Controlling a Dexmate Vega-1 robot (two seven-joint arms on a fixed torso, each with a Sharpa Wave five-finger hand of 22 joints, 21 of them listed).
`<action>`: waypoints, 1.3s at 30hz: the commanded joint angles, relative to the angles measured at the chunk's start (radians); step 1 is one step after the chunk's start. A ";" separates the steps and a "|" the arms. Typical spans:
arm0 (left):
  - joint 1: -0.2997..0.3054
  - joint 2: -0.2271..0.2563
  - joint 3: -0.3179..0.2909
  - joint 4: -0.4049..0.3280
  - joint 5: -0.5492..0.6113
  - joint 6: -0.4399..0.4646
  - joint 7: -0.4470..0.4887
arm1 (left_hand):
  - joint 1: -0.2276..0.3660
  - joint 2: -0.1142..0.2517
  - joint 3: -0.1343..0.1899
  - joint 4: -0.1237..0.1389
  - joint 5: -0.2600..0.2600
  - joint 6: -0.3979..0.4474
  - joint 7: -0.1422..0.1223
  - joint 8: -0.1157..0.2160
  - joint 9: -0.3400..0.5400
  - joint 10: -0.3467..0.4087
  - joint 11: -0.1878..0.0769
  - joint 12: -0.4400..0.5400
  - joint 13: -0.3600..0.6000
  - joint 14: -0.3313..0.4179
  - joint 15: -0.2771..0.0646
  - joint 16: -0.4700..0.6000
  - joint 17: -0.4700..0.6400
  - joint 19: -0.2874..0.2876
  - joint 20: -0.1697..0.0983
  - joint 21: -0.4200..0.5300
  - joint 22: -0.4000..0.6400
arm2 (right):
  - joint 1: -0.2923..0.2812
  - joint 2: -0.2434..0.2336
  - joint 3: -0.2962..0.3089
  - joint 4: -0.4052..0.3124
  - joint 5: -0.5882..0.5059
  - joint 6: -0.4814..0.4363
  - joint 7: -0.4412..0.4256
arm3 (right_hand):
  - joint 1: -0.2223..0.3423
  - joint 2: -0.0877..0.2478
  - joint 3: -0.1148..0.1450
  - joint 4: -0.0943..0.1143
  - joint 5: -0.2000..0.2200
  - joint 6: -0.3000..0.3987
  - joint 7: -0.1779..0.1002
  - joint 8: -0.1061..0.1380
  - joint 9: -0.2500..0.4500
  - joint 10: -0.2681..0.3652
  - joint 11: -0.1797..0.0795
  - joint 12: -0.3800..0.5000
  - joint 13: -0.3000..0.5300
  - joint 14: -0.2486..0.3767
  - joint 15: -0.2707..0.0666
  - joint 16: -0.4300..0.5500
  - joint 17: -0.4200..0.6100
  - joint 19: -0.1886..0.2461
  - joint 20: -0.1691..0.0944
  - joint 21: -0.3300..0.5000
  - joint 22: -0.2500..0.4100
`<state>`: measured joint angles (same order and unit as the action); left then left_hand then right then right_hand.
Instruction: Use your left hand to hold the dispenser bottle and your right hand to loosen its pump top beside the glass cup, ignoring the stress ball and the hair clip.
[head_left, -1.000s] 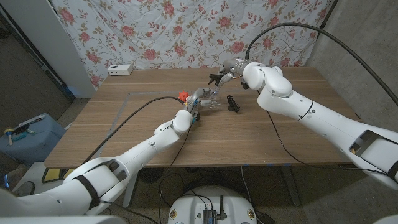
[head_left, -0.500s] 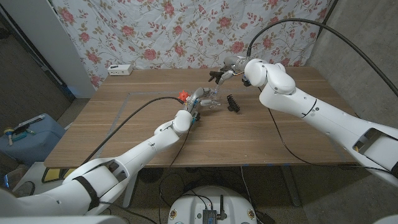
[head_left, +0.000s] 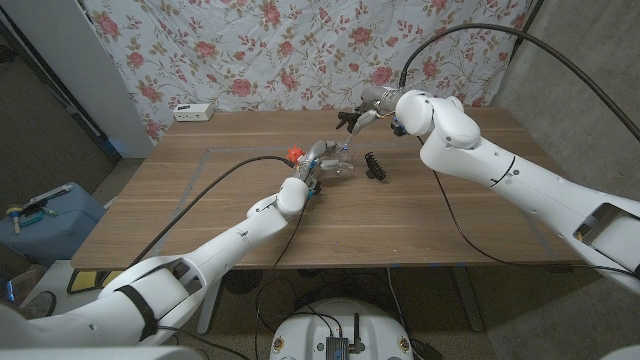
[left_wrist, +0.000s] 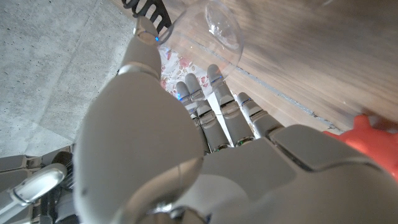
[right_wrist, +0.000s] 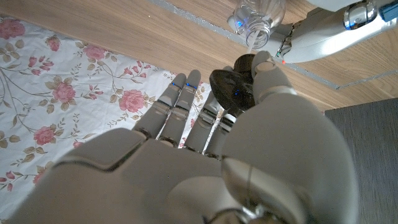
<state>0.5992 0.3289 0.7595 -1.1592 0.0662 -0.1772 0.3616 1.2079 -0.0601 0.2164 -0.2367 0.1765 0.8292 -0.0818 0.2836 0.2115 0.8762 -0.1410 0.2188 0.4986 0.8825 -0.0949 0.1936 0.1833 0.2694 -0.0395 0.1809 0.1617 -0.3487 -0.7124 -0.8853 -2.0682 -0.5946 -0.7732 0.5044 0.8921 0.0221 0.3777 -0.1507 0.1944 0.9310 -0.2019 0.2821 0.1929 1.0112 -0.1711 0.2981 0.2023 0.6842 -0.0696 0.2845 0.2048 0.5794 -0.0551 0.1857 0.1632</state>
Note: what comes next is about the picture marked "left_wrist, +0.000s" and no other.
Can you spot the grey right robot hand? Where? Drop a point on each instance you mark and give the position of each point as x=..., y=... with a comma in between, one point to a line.
x=34, y=186

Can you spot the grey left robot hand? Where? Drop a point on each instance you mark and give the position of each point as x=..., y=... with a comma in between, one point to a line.
x=248, y=180

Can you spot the clear plastic bottle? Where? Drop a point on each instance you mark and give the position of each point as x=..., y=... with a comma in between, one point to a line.
x=199, y=37

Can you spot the orange spiky stress ball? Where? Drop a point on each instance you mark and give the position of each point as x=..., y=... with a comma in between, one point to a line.
x=373, y=143

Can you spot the black hair clip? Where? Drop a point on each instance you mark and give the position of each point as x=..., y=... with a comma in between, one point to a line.
x=155, y=12

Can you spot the floral backdrop cloth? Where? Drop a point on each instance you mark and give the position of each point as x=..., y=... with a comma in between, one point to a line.
x=182, y=67

